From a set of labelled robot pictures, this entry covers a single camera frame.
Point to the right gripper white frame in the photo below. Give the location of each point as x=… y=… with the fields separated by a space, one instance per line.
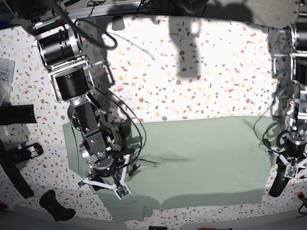
x=107 y=170

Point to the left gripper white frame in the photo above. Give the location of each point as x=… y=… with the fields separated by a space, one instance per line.
x=291 y=155

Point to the green T-shirt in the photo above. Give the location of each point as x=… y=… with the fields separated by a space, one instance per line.
x=192 y=167

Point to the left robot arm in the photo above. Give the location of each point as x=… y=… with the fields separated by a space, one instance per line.
x=288 y=50

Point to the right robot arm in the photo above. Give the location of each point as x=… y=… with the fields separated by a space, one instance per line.
x=60 y=48

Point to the red connector plug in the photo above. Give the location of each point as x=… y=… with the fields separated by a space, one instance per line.
x=300 y=195

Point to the black TV remote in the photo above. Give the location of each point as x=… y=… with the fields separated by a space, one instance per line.
x=26 y=153

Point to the long black bar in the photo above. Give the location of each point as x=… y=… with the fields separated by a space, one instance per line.
x=14 y=174

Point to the black cylinder sleeve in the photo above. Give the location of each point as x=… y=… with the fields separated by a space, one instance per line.
x=17 y=114

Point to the grey table clamp block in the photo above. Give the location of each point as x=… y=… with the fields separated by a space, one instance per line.
x=118 y=23

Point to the black handle right side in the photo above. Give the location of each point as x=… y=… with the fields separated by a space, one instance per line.
x=280 y=182

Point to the black handle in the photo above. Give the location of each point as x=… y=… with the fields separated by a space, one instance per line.
x=49 y=202
x=280 y=182

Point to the black handle bottom left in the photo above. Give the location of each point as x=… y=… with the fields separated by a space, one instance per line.
x=49 y=202

